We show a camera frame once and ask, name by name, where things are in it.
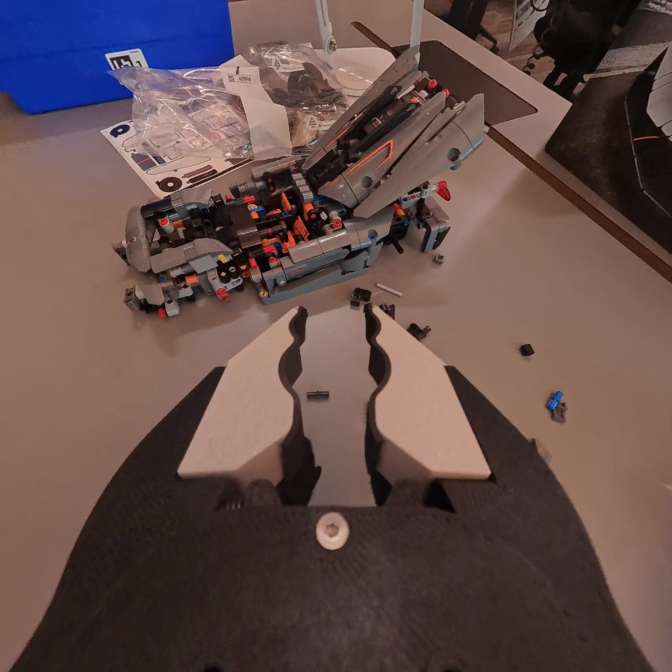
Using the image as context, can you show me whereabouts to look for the scattered loose lego pieces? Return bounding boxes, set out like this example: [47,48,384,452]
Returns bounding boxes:
[351,253,569,423]

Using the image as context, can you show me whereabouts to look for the blue bin with square tag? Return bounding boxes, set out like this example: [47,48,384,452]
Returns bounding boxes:
[0,0,235,115]

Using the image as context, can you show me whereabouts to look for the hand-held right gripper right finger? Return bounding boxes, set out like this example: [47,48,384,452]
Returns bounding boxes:
[364,303,495,505]

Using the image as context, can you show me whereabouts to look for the dark table hatch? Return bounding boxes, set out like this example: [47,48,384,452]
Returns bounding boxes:
[352,21,539,128]

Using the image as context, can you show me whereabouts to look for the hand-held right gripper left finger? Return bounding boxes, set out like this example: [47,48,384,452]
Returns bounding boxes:
[177,307,322,506]

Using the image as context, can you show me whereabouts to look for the white book stand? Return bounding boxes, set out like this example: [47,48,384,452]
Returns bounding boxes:
[312,0,427,98]

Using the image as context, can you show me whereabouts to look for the lego set box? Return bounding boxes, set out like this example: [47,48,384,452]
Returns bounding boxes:
[543,0,672,254]

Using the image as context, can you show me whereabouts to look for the black office chair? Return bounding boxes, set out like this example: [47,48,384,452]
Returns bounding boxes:
[525,0,631,103]

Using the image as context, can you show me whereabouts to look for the grey lego car model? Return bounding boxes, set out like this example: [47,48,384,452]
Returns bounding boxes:
[110,44,486,321]

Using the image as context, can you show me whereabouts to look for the clear bag with white strip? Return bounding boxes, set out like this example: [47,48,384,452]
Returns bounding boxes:
[220,43,359,159]

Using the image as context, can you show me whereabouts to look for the white sticker sheet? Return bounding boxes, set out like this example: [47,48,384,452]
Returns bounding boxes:
[100,118,253,196]

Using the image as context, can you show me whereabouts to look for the empty clear plastic bag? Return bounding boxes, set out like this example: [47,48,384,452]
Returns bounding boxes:
[107,67,253,161]

